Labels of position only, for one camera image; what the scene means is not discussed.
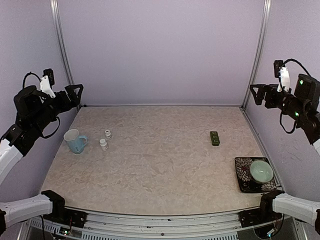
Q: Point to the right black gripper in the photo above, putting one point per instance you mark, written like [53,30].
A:
[271,89]

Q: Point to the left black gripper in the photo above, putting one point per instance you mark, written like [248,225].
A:
[74,101]

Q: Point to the green weekly pill organizer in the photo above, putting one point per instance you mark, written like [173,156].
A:
[214,137]

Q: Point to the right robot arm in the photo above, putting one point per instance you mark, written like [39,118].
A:
[301,106]

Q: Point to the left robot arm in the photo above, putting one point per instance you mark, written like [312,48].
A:
[35,110]

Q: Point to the light blue mug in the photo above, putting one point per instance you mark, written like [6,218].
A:
[75,141]

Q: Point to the white pill bottle rear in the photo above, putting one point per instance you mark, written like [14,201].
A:
[108,134]

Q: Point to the black floral square plate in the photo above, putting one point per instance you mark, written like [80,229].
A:
[246,182]

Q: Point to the pale green bowl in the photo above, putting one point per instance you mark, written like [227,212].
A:
[261,171]

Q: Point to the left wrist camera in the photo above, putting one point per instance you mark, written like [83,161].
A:
[47,81]

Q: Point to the right aluminium frame post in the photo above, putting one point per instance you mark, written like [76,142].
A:
[258,52]

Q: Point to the aluminium frame post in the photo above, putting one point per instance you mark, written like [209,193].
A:
[60,39]
[258,52]

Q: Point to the left aluminium frame post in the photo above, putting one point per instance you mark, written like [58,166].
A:
[60,39]

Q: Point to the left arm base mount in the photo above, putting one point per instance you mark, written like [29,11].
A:
[68,217]

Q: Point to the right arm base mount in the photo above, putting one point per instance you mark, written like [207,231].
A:
[256,216]

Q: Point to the front aluminium rail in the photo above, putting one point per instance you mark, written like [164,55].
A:
[229,225]

